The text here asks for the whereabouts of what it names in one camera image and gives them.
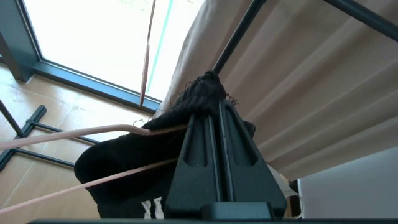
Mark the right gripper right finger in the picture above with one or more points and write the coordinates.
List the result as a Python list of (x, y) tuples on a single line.
[(248, 177)]

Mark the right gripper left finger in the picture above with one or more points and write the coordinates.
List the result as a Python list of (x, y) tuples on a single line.
[(192, 174)]

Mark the black knitted shorts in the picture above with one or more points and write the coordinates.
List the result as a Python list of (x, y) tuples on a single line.
[(130, 155)]

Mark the white laundry basket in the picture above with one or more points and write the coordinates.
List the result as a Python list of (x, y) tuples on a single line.
[(280, 183)]

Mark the black clothes rack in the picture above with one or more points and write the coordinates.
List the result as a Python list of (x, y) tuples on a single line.
[(239, 31)]

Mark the beige curtain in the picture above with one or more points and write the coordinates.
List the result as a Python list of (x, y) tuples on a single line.
[(311, 93)]

